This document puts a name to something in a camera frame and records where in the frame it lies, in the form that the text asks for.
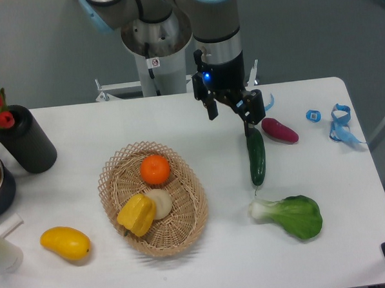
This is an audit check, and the orange fruit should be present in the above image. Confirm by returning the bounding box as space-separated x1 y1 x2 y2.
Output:
139 155 171 185

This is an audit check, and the white plastic bottle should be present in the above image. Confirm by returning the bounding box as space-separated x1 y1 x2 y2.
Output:
0 212 27 273

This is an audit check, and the black cylindrical vase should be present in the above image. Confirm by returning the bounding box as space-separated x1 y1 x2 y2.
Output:
0 105 57 174

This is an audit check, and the white onion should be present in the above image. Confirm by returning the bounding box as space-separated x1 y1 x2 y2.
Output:
146 189 173 220

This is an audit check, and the yellow bell pepper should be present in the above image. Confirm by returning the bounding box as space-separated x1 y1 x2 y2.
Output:
116 194 156 237

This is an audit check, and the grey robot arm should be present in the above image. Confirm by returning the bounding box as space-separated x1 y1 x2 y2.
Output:
79 0 265 136

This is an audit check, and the blue strap behind gripper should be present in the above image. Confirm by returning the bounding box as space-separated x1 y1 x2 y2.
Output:
263 92 275 113

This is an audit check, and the purple sweet potato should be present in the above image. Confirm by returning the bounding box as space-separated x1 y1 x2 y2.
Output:
261 117 299 144

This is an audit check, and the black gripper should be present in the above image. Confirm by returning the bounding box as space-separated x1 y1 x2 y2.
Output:
192 50 265 136

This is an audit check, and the woven wicker basket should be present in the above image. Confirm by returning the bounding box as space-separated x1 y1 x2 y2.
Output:
98 141 208 257

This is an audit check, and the green bok choy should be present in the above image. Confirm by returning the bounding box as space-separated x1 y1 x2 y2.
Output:
248 195 323 240

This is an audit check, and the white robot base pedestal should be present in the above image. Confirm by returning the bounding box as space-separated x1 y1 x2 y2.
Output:
95 14 193 102

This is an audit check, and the yellow mango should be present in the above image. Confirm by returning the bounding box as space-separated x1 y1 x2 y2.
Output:
40 226 91 261

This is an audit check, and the blue lanyard strap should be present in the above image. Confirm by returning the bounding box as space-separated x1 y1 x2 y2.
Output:
327 101 368 147

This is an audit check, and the green cucumber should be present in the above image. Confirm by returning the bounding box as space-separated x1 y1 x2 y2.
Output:
246 127 266 186

